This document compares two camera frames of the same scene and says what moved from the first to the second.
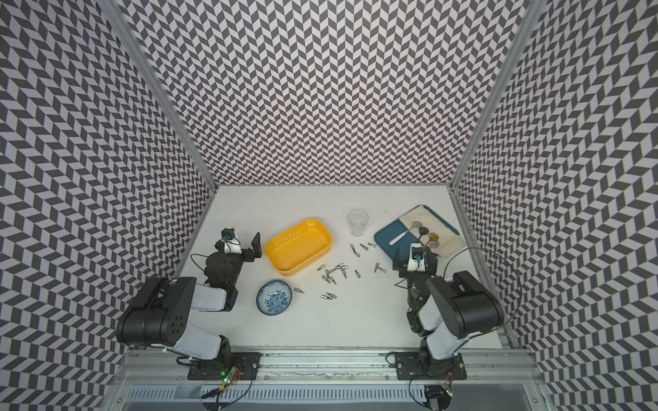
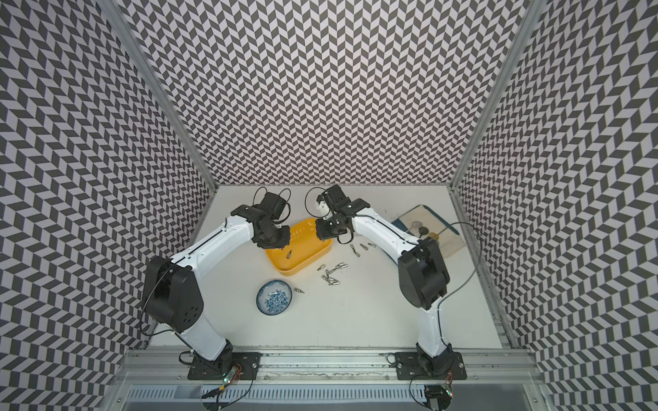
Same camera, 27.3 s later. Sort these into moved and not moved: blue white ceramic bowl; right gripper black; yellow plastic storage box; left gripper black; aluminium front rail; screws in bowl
Moved: left gripper black; right gripper black
Not moved: aluminium front rail; blue white ceramic bowl; screws in bowl; yellow plastic storage box
